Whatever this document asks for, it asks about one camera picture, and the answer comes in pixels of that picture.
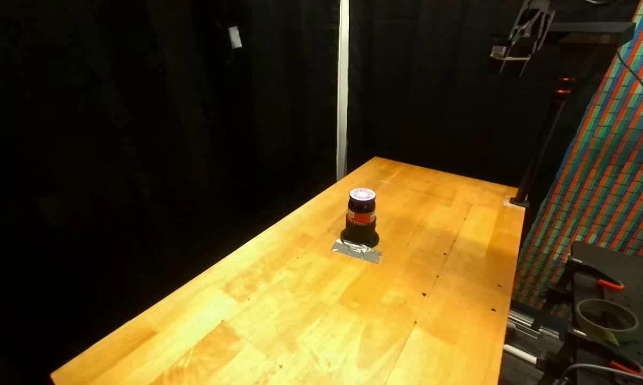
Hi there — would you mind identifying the brown cup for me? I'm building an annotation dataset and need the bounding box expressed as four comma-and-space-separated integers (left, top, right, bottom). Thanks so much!
341, 189, 378, 249

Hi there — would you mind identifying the silver tape patch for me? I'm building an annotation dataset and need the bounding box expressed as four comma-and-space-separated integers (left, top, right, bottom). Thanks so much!
332, 240, 382, 263

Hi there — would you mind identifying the small white tag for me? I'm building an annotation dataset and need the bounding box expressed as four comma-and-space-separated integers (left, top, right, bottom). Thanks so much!
228, 26, 243, 49

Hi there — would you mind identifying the white vertical pole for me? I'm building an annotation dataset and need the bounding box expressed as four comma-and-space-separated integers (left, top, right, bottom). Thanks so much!
336, 0, 351, 180

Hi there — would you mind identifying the colourful striped panel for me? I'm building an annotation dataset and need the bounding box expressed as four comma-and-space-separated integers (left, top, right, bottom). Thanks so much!
512, 0, 643, 306

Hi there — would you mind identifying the roll of tape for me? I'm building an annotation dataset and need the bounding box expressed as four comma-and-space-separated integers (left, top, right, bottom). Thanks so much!
575, 298, 639, 345

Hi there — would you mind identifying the black perforated side table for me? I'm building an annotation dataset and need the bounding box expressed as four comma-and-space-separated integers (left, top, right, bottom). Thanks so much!
540, 243, 643, 373

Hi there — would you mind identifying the black cable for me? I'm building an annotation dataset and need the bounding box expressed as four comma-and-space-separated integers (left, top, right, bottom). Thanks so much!
613, 46, 643, 113

